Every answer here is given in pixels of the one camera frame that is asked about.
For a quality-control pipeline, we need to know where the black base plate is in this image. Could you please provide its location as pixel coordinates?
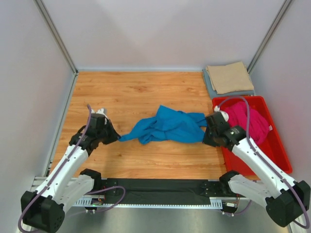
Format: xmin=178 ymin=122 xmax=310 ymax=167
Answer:
xmin=199 ymin=180 xmax=232 ymax=197
xmin=99 ymin=178 xmax=123 ymax=197

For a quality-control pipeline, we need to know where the aluminium corner post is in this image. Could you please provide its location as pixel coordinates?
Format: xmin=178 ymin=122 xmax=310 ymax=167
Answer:
xmin=34 ymin=0 xmax=78 ymax=75
xmin=247 ymin=0 xmax=294 ymax=74

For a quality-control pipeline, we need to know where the grey-blue folded t-shirt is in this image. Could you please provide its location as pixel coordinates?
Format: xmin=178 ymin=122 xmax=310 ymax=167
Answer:
xmin=202 ymin=69 xmax=255 ymax=99

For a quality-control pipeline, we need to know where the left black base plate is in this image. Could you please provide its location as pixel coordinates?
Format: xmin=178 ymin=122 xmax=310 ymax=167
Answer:
xmin=99 ymin=178 xmax=123 ymax=197

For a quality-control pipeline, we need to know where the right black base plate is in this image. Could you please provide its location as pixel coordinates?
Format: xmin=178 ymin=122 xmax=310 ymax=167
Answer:
xmin=199 ymin=180 xmax=232 ymax=197

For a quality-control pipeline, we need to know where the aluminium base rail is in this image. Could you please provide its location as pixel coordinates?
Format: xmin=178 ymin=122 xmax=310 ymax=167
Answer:
xmin=30 ymin=176 xmax=311 ymax=233

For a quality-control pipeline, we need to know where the right aluminium corner post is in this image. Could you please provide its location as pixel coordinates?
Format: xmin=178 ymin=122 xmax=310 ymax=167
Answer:
xmin=247 ymin=0 xmax=294 ymax=74

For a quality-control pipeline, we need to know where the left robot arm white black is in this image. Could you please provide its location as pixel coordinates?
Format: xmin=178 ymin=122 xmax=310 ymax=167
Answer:
xmin=18 ymin=108 xmax=120 ymax=233

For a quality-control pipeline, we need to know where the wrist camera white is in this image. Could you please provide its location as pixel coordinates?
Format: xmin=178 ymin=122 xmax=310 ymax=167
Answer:
xmin=96 ymin=108 xmax=109 ymax=125
xmin=214 ymin=105 xmax=229 ymax=122

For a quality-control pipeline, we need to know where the blue t-shirt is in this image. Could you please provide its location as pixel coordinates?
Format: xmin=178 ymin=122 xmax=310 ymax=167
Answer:
xmin=119 ymin=105 xmax=207 ymax=145

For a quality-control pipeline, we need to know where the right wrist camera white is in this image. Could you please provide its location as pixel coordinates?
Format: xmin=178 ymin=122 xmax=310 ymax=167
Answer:
xmin=214 ymin=105 xmax=229 ymax=122

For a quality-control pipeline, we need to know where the left aluminium corner post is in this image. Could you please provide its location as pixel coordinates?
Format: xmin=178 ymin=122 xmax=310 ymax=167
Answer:
xmin=34 ymin=0 xmax=78 ymax=75

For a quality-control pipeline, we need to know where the beige folded t-shirt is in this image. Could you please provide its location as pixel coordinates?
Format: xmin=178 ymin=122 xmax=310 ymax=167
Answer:
xmin=206 ymin=62 xmax=254 ymax=94

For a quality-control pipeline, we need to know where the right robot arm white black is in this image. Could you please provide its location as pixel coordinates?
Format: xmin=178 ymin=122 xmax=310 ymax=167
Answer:
xmin=203 ymin=112 xmax=311 ymax=229

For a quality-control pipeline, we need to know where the red plastic bin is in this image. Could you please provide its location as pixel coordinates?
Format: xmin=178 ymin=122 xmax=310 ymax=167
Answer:
xmin=221 ymin=96 xmax=293 ymax=176

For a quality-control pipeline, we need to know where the pink t-shirt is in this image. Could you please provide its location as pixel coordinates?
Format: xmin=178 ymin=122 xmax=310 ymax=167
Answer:
xmin=222 ymin=101 xmax=274 ymax=146

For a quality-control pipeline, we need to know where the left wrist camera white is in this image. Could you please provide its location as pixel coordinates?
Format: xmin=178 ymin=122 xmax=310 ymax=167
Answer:
xmin=96 ymin=108 xmax=109 ymax=125

